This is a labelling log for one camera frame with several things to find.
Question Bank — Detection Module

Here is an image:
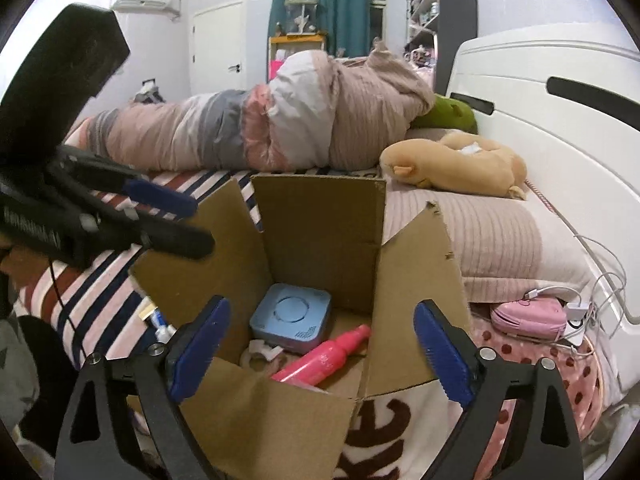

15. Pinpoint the blue square box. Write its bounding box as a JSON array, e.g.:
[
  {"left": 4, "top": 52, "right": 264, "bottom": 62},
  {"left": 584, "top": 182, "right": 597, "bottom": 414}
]
[{"left": 250, "top": 283, "right": 332, "bottom": 354}]

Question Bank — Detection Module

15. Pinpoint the clear tape roll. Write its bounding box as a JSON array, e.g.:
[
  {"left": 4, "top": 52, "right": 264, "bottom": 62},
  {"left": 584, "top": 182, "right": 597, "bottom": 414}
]
[{"left": 240, "top": 339, "right": 286, "bottom": 376}]

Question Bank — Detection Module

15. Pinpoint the pink spray bottle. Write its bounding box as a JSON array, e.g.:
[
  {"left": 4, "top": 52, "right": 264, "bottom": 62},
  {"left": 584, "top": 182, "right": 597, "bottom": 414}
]
[{"left": 270, "top": 324, "right": 371, "bottom": 387}]

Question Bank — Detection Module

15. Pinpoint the gold rectangular box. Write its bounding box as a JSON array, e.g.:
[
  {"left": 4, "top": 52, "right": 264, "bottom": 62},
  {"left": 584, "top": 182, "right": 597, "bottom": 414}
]
[{"left": 137, "top": 298, "right": 156, "bottom": 322}]

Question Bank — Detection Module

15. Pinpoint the blue white contact lens case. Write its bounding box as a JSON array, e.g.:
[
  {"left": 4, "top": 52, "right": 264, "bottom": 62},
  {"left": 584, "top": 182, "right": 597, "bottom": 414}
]
[{"left": 149, "top": 309, "right": 177, "bottom": 344}]

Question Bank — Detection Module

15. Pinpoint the black suitcase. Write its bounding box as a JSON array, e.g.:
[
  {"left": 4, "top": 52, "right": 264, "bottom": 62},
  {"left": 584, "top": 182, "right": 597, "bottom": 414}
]
[{"left": 132, "top": 78, "right": 165, "bottom": 104}]

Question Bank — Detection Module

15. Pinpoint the striped plush blanket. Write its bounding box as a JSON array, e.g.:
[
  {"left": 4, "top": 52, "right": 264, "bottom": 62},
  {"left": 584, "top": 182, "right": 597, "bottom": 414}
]
[{"left": 12, "top": 167, "right": 386, "bottom": 480}]

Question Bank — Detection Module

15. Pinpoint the pink pouch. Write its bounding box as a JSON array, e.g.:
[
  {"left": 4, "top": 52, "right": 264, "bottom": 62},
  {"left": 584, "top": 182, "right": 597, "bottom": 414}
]
[{"left": 490, "top": 297, "right": 567, "bottom": 341}]

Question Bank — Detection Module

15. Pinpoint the white charger plug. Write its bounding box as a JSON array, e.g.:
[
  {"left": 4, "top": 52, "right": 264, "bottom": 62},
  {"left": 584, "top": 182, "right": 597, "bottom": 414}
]
[{"left": 564, "top": 301, "right": 590, "bottom": 336}]

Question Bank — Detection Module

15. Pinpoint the brown cardboard box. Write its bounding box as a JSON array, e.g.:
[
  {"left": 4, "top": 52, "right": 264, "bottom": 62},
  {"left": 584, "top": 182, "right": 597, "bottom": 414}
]
[{"left": 132, "top": 176, "right": 471, "bottom": 479}]

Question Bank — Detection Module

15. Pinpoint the white door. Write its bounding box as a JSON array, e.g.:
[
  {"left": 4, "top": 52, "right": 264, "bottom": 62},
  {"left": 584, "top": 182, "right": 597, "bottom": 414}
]
[{"left": 191, "top": 1, "right": 245, "bottom": 94}]

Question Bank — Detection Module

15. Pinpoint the rolled pink grey duvet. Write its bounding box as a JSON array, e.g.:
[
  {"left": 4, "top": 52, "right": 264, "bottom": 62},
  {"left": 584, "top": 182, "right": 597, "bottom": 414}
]
[{"left": 66, "top": 42, "right": 436, "bottom": 172}]

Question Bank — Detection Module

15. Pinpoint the magenta gift bag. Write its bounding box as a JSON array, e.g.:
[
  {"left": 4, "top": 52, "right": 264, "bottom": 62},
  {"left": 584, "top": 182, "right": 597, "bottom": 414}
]
[{"left": 268, "top": 60, "right": 284, "bottom": 80}]

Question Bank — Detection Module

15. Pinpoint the yellow cabinet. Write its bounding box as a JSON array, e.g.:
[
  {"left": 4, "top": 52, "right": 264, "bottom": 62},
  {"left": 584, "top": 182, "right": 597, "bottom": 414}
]
[{"left": 268, "top": 34, "right": 326, "bottom": 73}]

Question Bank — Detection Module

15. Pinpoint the pink striped pillow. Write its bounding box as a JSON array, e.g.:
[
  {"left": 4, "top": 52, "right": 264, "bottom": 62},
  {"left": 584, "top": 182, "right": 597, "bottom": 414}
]
[{"left": 381, "top": 169, "right": 592, "bottom": 304}]

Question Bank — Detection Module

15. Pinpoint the glass fish tank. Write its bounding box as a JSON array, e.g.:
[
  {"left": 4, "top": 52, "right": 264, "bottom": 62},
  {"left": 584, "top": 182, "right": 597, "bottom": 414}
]
[{"left": 284, "top": 0, "right": 319, "bottom": 36}]

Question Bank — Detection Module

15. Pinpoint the tan plush toy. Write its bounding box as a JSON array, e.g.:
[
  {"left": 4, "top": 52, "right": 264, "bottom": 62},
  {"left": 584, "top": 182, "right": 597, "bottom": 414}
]
[{"left": 380, "top": 130, "right": 527, "bottom": 200}]

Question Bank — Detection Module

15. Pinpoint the green plush toy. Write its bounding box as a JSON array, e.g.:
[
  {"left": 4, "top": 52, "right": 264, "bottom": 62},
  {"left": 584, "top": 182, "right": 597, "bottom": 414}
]
[{"left": 411, "top": 94, "right": 477, "bottom": 134}]

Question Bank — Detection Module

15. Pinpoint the white headboard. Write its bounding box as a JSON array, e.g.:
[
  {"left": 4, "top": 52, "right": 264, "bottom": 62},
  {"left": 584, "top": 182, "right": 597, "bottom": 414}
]
[{"left": 447, "top": 23, "right": 639, "bottom": 390}]

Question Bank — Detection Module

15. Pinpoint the black bookshelf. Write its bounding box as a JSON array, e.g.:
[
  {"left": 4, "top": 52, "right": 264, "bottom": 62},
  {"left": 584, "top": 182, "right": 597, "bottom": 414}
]
[{"left": 405, "top": 0, "right": 478, "bottom": 94}]

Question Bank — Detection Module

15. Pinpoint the white charging cable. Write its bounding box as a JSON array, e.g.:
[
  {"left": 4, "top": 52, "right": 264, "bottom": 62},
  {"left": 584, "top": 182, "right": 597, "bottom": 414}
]
[{"left": 522, "top": 179, "right": 632, "bottom": 361}]

